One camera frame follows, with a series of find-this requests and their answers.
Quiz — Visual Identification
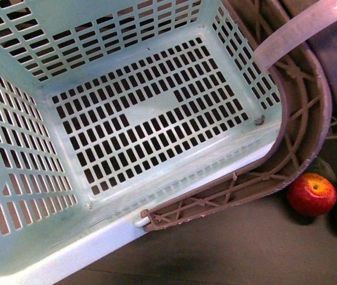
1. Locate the light blue plastic basket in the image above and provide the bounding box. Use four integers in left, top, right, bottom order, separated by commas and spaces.
0, 0, 337, 285

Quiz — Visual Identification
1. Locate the red yellow apple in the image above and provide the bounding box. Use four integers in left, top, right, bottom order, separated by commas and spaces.
287, 172, 337, 217

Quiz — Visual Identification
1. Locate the green avocado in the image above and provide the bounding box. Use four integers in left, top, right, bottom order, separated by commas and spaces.
305, 156, 337, 185

